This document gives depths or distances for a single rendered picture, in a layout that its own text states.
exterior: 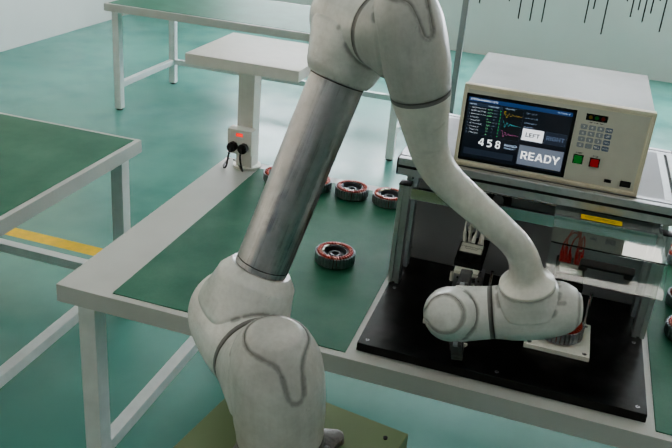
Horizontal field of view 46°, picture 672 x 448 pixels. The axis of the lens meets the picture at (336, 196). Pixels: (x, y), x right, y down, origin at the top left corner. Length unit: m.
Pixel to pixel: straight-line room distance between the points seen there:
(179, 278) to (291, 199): 0.77
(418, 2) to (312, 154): 0.33
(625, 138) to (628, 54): 6.37
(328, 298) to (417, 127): 0.86
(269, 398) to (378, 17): 0.62
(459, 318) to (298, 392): 0.34
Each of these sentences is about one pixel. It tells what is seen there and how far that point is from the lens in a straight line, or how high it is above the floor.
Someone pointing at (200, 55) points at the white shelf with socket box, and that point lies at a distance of 2.44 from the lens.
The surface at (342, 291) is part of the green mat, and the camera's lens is 2.07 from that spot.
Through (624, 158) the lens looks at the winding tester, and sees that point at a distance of 1.94.
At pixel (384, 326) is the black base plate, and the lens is 1.91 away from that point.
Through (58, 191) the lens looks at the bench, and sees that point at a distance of 2.66.
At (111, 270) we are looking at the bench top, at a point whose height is 0.75.
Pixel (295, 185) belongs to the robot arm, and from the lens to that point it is 1.37.
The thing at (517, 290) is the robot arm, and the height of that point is 1.10.
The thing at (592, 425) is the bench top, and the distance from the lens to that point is 1.81.
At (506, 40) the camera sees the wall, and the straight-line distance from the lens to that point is 8.29.
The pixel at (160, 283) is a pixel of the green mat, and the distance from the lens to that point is 2.08.
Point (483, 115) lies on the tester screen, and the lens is 1.92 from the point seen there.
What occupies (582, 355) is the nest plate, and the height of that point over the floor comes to 0.78.
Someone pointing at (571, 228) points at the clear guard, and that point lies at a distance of 1.85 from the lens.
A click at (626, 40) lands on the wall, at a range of 8.25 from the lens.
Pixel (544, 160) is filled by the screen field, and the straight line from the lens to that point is 1.94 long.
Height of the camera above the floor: 1.80
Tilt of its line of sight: 24 degrees down
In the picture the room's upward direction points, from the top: 5 degrees clockwise
